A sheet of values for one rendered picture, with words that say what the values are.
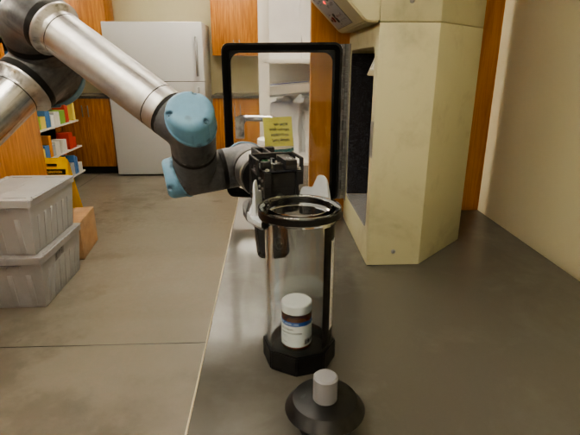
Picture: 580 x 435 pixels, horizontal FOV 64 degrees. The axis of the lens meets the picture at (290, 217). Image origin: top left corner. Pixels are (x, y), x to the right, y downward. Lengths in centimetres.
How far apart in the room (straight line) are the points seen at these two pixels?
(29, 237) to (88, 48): 214
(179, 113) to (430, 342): 51
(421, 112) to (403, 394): 52
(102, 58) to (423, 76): 56
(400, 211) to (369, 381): 41
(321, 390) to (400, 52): 61
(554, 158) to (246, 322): 77
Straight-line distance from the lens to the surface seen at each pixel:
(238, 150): 85
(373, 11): 90
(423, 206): 97
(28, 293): 306
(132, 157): 610
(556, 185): 118
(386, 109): 91
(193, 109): 72
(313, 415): 55
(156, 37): 590
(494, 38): 138
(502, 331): 82
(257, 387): 64
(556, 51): 122
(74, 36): 87
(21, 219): 287
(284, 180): 68
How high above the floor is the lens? 134
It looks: 18 degrees down
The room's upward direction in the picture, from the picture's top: straight up
